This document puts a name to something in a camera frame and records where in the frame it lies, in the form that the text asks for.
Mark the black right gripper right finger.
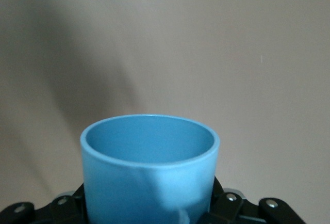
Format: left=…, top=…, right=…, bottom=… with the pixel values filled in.
left=201, top=175, right=307, bottom=224

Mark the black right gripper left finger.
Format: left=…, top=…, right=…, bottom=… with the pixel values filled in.
left=0, top=182, right=90, bottom=224

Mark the blue plastic cup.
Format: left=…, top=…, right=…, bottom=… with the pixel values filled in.
left=79, top=114, right=221, bottom=224

